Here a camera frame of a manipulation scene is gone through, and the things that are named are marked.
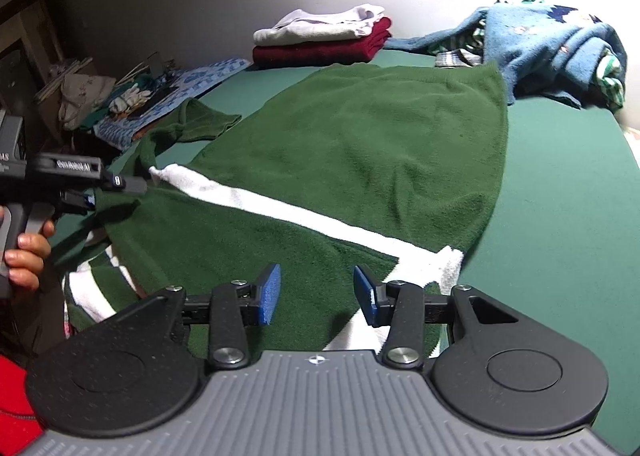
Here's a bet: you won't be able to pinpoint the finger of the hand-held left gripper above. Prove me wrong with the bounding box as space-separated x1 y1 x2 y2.
59 189 98 217
102 174 150 196

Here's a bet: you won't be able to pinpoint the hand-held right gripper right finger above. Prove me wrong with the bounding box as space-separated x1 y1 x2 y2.
352 263 526 371

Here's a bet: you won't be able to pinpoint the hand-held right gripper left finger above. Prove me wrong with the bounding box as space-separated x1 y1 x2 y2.
110 263 282 371

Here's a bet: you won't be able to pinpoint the green white striped sweater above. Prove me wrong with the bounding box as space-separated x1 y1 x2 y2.
62 163 466 352

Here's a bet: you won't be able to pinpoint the person's left hand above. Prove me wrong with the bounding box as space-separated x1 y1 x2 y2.
2 220 56 291

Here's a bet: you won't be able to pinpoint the white gloves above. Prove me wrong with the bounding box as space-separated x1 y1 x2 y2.
107 85 153 114

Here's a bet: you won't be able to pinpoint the bundle of wooden sticks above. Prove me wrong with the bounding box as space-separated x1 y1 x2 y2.
34 56 95 102

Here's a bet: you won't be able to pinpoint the blue patterned towel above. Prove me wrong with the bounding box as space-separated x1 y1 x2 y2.
94 58 253 153

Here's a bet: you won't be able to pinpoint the wooden shelf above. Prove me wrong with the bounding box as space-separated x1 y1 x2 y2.
0 0 66 142

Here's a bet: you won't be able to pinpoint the green table cover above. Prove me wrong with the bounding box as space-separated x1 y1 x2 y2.
100 49 640 442

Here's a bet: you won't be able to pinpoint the person's red garment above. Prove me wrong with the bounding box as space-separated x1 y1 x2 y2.
0 355 38 456

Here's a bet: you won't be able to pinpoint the maroon sweater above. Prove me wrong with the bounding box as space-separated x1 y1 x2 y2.
252 17 393 71

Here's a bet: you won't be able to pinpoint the white sweatshirt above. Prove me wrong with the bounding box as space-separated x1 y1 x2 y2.
252 3 387 47

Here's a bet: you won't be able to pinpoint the grey striped shirt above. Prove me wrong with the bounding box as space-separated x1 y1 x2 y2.
434 49 483 70

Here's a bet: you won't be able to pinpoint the blue knit sweater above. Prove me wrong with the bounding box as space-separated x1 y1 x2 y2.
382 0 628 110

